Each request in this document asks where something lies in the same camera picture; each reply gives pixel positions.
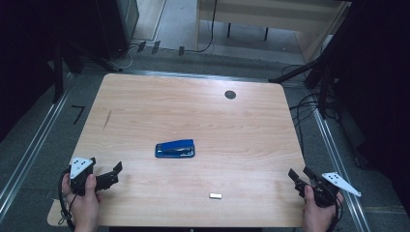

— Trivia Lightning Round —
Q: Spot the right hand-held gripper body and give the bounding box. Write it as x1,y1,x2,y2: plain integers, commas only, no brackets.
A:
309,171,363,208

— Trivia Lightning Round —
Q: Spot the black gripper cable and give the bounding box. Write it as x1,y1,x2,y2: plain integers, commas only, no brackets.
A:
330,196,343,232
57,167,76,232

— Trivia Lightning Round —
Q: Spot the light wooden bench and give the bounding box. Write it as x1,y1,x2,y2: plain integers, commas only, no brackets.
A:
194,0,353,64

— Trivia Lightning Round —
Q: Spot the bundle of black floor cables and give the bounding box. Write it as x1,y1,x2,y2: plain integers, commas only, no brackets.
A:
280,64,339,158

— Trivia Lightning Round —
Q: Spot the dark cabinet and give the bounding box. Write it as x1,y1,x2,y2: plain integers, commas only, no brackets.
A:
95,0,140,61

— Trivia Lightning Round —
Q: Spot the person's right hand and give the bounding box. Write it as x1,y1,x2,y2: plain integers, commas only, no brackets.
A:
302,185,345,232

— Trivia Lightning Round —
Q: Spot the blue stapler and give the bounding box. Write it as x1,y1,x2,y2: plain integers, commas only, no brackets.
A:
154,138,196,160

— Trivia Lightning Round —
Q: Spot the person's left hand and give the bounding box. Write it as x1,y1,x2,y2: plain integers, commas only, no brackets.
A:
61,173,103,232

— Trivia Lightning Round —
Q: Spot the black angled floor tape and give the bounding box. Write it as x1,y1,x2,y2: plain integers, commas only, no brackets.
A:
71,104,87,126

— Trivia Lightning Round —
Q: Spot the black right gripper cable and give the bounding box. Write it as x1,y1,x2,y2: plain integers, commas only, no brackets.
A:
330,196,343,232

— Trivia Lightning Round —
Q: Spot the black hanging cable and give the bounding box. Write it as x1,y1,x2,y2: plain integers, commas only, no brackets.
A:
183,0,219,54

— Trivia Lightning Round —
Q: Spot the white floor cable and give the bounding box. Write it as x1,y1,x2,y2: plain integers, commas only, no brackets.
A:
108,43,140,72

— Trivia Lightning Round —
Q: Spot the metal floor rail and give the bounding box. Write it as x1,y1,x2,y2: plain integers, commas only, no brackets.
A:
0,72,75,221
309,105,372,232

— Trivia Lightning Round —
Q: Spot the black metal stand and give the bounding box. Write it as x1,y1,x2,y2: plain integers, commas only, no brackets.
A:
52,40,66,104
268,47,337,121

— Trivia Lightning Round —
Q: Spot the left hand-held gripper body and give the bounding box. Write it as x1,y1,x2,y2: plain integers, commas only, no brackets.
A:
69,157,98,196

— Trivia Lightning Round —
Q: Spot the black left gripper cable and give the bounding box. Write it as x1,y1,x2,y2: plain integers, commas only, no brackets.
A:
57,167,76,232

